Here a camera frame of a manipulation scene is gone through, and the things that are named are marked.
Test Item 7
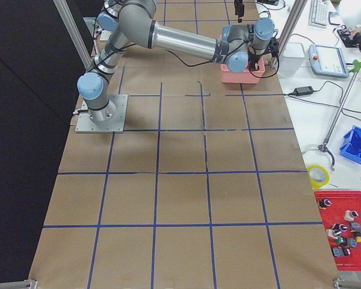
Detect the black power adapter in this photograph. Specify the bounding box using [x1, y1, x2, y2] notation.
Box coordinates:
[292, 86, 315, 96]

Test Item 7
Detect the brown paper table cover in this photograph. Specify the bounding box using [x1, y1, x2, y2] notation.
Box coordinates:
[28, 0, 341, 284]

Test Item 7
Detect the blue plastic bin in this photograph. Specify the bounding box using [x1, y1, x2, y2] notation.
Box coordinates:
[339, 126, 361, 164]

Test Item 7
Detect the yellow tape roll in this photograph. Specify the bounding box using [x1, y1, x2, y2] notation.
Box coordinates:
[307, 164, 330, 190]

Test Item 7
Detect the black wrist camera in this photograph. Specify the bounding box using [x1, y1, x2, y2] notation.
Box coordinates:
[267, 37, 279, 58]

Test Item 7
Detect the teach pendant tablet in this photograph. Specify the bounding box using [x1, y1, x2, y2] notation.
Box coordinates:
[308, 44, 349, 78]

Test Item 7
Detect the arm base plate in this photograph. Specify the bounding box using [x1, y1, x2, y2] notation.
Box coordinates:
[75, 95, 129, 134]

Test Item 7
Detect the pink plastic box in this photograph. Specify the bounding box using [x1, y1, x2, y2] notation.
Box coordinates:
[220, 58, 265, 84]

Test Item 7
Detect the white keyboard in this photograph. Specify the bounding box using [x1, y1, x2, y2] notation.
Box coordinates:
[308, 0, 329, 28]

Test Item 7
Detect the aluminium frame post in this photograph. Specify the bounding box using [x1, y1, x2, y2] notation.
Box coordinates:
[271, 0, 307, 69]

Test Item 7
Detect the white square box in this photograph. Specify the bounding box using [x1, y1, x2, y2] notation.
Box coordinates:
[279, 42, 306, 72]

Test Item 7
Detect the green handled grabber tool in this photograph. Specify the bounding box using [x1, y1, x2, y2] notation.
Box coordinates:
[303, 59, 361, 172]

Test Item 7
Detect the red tray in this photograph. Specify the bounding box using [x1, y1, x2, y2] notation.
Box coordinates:
[315, 190, 361, 271]

